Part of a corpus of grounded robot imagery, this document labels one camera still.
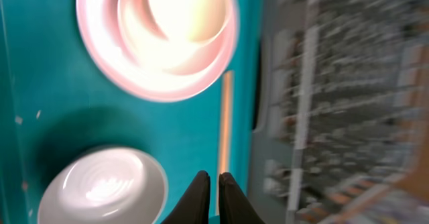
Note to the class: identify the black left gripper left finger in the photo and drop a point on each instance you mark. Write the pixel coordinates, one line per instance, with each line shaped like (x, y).
(193, 207)

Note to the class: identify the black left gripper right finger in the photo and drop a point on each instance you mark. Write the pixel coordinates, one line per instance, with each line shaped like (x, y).
(234, 207)

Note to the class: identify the grey bowl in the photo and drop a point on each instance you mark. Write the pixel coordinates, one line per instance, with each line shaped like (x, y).
(107, 186)

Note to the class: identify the teal plastic serving tray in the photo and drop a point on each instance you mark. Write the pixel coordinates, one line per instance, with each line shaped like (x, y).
(56, 104)

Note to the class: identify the pink round plate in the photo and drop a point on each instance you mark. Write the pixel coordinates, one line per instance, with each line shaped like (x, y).
(99, 28)

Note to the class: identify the small pink saucer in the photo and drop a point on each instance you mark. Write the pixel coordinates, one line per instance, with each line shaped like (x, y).
(151, 47)

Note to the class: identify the pale green cup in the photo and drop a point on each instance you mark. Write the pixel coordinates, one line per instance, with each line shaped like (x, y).
(197, 21)

